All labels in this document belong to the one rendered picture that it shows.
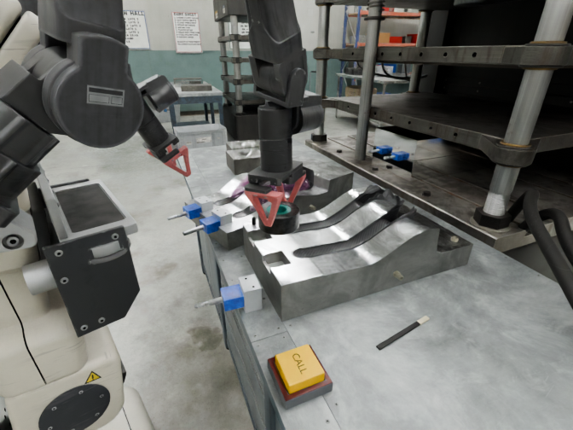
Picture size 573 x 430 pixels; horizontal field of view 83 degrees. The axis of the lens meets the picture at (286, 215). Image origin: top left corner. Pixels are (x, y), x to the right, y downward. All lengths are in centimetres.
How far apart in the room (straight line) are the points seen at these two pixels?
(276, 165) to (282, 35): 20
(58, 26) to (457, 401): 66
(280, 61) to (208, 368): 140
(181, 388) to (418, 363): 116
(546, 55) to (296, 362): 90
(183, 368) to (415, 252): 122
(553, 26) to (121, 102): 97
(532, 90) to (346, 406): 88
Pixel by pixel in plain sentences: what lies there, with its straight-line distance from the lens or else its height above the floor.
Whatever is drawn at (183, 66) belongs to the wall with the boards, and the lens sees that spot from 777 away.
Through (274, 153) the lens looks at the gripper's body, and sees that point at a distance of 55.
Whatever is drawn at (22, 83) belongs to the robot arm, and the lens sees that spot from 36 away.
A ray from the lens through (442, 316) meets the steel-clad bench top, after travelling 75.
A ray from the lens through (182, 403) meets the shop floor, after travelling 157.
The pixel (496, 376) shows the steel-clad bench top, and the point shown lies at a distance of 68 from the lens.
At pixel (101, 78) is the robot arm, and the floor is 125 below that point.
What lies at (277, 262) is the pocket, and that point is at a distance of 71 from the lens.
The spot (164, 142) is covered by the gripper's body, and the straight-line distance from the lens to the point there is 85.
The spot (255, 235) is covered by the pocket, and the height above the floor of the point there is 87.
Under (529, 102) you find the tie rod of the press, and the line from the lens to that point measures 109.
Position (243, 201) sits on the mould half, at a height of 86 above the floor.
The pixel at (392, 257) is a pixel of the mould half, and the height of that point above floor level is 89.
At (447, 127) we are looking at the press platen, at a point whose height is 103.
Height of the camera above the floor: 127
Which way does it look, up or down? 27 degrees down
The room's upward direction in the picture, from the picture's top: straight up
